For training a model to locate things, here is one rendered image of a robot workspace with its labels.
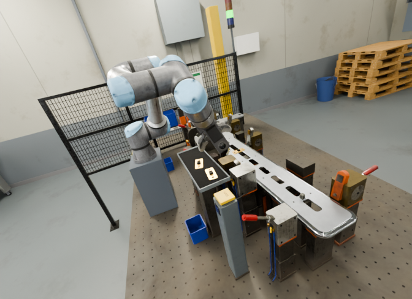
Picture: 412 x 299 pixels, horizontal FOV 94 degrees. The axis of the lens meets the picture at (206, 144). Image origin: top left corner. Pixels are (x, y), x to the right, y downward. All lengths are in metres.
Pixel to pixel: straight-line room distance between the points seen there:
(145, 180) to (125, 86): 0.84
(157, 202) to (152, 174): 0.22
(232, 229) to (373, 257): 0.66
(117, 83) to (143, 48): 3.54
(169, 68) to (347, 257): 1.08
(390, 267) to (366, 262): 0.08
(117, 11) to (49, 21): 1.02
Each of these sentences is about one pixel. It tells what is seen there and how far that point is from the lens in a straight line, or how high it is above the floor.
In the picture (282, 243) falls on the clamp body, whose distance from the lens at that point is 0.86.
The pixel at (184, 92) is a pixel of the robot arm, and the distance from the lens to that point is 0.47.
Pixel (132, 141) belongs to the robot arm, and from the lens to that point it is 1.21.
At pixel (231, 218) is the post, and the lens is 0.77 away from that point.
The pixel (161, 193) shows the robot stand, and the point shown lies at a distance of 1.34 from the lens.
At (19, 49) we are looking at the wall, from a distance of 4.44.
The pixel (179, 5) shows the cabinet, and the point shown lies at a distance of 3.86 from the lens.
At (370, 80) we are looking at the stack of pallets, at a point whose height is 0.40.
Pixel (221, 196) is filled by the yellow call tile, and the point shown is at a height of 1.16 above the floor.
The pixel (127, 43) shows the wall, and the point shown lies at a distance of 4.06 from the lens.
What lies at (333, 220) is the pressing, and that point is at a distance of 0.89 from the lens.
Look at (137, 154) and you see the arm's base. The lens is 1.24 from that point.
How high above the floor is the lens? 1.65
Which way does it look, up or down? 26 degrees down
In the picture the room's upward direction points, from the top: 12 degrees counter-clockwise
